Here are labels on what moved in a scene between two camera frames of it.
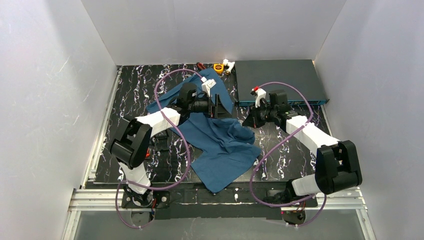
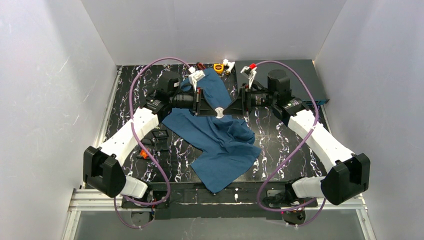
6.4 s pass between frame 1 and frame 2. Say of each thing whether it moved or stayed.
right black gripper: moved
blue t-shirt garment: stayed
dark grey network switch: stayed
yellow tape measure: stayed
